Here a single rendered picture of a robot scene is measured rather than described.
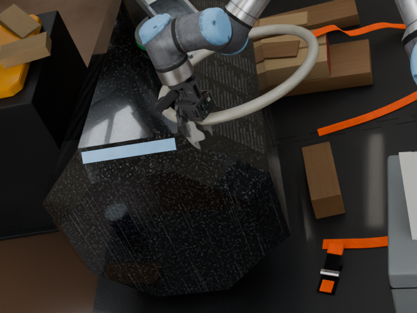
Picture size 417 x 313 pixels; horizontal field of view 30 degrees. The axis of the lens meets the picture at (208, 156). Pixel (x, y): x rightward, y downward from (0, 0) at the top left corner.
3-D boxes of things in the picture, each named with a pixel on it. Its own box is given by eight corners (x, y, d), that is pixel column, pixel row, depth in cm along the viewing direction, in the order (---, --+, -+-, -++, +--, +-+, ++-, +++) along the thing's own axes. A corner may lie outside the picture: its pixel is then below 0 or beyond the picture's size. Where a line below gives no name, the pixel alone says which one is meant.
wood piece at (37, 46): (4, 69, 312) (-2, 59, 309) (6, 54, 319) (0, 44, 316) (50, 55, 310) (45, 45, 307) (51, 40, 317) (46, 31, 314)
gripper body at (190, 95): (202, 125, 203) (184, 86, 197) (179, 123, 208) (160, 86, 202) (218, 107, 207) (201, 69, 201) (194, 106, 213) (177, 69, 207)
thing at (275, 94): (139, 93, 241) (135, 85, 240) (271, 17, 249) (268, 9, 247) (197, 149, 200) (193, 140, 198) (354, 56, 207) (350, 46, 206)
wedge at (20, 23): (0, 25, 337) (-5, 16, 333) (18, 12, 340) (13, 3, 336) (23, 40, 324) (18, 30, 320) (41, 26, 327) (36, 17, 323)
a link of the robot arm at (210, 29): (232, 9, 196) (188, 21, 201) (213, 2, 185) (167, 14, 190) (238, 46, 195) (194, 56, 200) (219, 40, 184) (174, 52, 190)
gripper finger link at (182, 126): (185, 139, 207) (177, 108, 204) (182, 139, 208) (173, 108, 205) (197, 131, 210) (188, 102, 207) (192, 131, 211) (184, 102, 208)
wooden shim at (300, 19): (259, 33, 398) (258, 31, 397) (260, 21, 404) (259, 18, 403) (307, 25, 391) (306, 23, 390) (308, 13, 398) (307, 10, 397)
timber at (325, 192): (345, 213, 313) (340, 194, 304) (316, 219, 315) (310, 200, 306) (333, 159, 334) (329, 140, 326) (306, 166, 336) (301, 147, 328)
